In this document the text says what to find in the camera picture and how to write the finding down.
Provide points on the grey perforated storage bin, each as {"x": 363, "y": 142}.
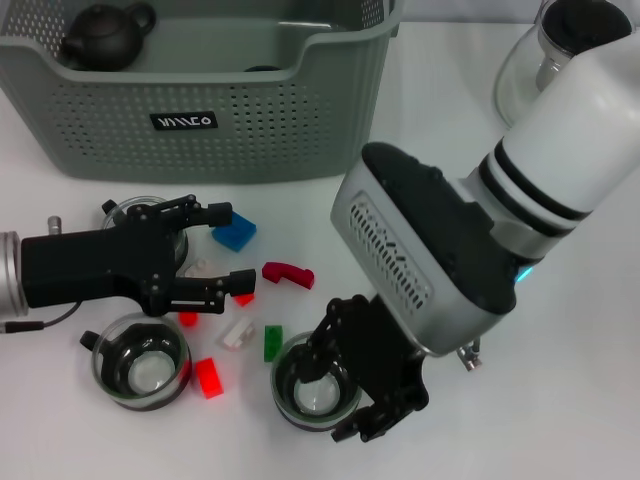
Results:
{"x": 200, "y": 135}

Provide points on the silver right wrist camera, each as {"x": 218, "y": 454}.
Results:
{"x": 390, "y": 250}

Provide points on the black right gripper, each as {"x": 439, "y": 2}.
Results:
{"x": 395, "y": 370}

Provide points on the blue square building brick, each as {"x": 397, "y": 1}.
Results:
{"x": 237, "y": 236}

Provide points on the small red building brick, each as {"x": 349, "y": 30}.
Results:
{"x": 245, "y": 300}
{"x": 188, "y": 319}

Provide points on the large red building brick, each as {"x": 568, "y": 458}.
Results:
{"x": 208, "y": 378}

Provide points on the flat green building brick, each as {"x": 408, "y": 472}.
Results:
{"x": 272, "y": 345}

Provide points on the dark red curved brick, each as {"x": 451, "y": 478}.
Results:
{"x": 287, "y": 274}

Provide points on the glass teacup with black sleeve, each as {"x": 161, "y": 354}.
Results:
{"x": 315, "y": 400}
{"x": 145, "y": 375}
{"x": 110, "y": 206}

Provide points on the right gripper silver elbow plug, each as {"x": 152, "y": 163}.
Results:
{"x": 470, "y": 356}

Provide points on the dark clay teapot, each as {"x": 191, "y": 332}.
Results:
{"x": 105, "y": 40}

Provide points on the white building brick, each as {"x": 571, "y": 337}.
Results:
{"x": 236, "y": 335}
{"x": 200, "y": 267}

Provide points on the left gripper silver plug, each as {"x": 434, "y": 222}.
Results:
{"x": 55, "y": 226}

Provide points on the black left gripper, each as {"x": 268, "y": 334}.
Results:
{"x": 90, "y": 270}

